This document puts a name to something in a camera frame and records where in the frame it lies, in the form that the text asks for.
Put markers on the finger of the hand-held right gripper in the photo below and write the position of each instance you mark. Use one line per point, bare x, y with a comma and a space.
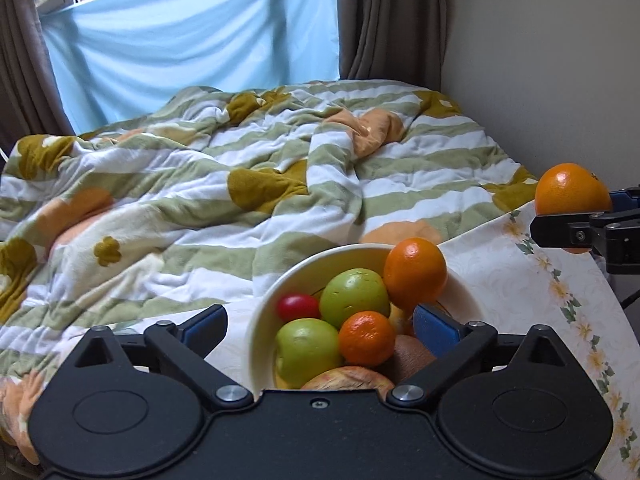
555, 232
625, 200

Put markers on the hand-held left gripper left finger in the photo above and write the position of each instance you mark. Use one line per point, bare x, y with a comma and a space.
205, 328

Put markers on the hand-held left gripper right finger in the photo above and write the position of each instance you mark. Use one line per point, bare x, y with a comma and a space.
431, 330

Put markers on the brown kiwi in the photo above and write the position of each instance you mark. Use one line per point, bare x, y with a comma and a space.
410, 357

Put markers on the orange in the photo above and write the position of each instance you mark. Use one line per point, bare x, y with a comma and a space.
572, 192
415, 272

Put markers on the cream oval bowl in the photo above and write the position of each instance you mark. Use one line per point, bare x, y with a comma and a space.
265, 320

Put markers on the bumpy tangerine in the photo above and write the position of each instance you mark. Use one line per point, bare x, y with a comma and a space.
366, 338

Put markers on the green apple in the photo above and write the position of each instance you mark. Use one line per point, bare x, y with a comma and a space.
355, 297
306, 352

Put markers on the red tomato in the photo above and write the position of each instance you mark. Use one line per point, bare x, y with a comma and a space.
297, 307

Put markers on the large yellow red apple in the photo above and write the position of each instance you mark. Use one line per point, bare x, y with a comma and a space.
345, 379

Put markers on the floral tablecloth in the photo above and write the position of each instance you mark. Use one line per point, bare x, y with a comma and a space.
500, 285

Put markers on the striped floral blanket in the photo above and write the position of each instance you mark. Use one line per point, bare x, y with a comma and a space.
200, 210

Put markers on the brown curtain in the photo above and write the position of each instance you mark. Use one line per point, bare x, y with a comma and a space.
25, 70
395, 20

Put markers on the light blue window cloth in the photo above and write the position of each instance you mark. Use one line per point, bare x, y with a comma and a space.
190, 35

